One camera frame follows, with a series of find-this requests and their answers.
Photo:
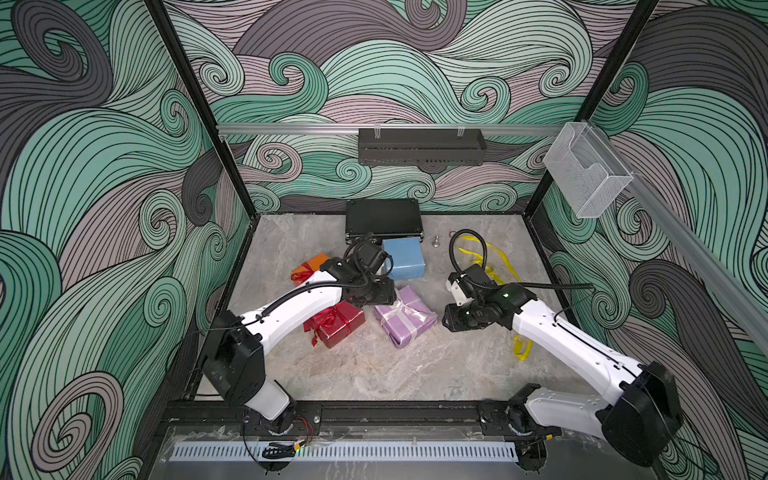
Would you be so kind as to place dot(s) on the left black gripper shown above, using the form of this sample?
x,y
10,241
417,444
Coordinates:
x,y
385,297

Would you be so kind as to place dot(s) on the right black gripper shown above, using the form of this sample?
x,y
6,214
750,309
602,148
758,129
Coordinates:
x,y
452,322

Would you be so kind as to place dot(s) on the purple gift box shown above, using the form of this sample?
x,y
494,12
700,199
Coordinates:
x,y
405,318

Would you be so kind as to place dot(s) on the blue gift box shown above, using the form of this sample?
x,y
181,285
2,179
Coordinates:
x,y
405,259

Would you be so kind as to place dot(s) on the yellow ribbon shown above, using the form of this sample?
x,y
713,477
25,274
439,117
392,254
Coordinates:
x,y
500,270

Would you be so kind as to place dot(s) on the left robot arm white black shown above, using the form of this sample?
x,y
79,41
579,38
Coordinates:
x,y
234,351

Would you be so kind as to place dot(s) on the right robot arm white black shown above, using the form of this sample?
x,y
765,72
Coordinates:
x,y
636,407

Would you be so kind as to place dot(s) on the red gift box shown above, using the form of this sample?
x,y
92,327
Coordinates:
x,y
353,316

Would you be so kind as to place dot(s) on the orange gift box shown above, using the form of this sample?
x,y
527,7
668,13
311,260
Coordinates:
x,y
317,260

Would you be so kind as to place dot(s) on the red ribbon on orange box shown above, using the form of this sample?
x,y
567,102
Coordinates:
x,y
302,273

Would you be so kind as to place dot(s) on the black hard case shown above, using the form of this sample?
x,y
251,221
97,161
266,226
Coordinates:
x,y
383,218

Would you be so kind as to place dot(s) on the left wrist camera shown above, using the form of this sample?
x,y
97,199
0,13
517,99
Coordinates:
x,y
374,259

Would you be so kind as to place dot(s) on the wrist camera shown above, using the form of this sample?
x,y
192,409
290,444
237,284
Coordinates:
x,y
374,259
463,289

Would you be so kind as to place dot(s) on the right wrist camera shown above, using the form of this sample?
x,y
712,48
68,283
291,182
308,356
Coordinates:
x,y
463,289

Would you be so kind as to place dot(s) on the white slotted cable duct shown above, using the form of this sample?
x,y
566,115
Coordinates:
x,y
351,451

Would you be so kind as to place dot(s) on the black wall tray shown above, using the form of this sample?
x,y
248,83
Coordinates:
x,y
423,148

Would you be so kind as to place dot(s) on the clear plastic wall bin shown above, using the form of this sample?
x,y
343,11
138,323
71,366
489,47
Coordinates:
x,y
587,169

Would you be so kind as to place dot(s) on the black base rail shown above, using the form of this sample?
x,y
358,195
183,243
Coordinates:
x,y
317,417

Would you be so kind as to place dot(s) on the aluminium rail back wall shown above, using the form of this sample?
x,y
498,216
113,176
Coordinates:
x,y
330,129

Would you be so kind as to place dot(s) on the aluminium rail wall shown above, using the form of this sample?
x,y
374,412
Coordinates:
x,y
330,129
690,214

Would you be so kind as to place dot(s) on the aluminium rail right wall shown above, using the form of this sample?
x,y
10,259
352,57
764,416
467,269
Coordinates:
x,y
690,214

